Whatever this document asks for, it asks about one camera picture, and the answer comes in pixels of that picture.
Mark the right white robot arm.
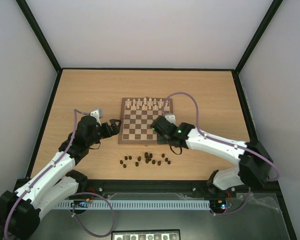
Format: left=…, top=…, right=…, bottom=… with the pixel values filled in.
left=150, top=116, right=274, bottom=196

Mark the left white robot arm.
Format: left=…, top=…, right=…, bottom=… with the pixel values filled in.
left=0, top=115, right=122, bottom=240

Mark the wooden chess board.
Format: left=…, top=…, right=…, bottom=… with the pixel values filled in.
left=118, top=101, right=174, bottom=146

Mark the white chess pieces row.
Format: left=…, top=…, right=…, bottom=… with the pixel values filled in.
left=122, top=97, right=173, bottom=112

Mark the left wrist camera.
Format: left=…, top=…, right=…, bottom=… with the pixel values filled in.
left=90, top=108, right=103, bottom=119

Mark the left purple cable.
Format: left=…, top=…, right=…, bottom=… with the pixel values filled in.
left=3, top=109, right=117, bottom=238

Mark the white slotted cable duct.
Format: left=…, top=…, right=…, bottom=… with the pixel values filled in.
left=54, top=200, right=211, bottom=211

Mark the black aluminium frame rail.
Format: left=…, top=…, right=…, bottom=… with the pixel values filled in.
left=14, top=178, right=281, bottom=200

